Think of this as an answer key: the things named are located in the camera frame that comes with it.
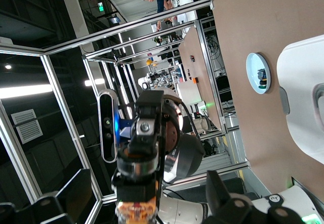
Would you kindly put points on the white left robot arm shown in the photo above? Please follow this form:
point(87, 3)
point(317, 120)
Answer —
point(187, 153)

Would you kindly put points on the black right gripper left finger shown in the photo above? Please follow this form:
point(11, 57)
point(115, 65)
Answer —
point(50, 211)

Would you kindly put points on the light blue round plate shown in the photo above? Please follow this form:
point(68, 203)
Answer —
point(253, 69)

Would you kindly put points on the white wall vent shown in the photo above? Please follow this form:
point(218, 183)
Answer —
point(30, 132)
point(24, 116)

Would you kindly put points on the white lidded container grey latches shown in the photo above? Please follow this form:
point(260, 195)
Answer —
point(301, 77)

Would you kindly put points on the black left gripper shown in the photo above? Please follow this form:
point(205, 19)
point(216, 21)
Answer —
point(173, 132)

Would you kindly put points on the aluminium cage frame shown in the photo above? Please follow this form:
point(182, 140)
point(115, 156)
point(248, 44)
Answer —
point(126, 27)

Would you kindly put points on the green exit sign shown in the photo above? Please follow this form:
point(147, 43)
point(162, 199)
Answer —
point(101, 6)

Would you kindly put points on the yellow ball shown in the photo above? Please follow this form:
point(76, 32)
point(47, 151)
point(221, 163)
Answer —
point(149, 62)

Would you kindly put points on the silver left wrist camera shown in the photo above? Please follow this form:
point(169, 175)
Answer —
point(107, 132)

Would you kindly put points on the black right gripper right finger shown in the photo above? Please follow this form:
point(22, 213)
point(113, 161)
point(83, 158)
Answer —
point(227, 211)

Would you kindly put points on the long ceiling light strip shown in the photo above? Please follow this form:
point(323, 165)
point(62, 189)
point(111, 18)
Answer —
point(22, 91)

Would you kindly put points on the brown neighbouring table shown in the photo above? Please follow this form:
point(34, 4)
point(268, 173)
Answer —
point(197, 77)

